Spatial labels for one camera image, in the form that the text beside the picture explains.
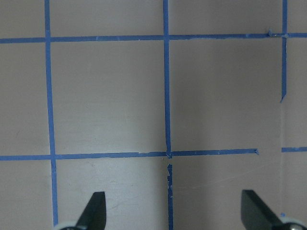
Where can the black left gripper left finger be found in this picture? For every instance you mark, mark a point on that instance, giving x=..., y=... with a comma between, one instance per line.
x=93, y=216

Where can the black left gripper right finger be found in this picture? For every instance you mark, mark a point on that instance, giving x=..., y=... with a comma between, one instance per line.
x=256, y=215

